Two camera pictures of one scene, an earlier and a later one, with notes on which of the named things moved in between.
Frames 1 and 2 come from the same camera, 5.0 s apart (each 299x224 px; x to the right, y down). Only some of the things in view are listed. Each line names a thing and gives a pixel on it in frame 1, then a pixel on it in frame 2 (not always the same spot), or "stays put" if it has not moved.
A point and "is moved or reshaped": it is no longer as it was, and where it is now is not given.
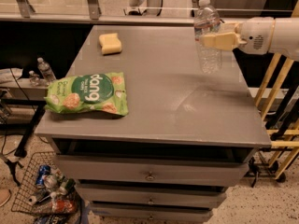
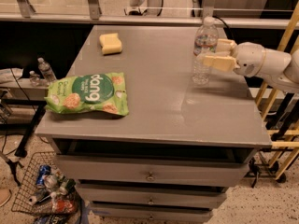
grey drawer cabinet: x=189 y=135 stays put
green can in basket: x=70 y=185 stays put
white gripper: x=256 y=36 to x=250 y=60
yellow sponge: x=110 y=43 stays put
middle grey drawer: x=193 y=195 stays put
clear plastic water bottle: x=207 y=21 is moved or reshaped
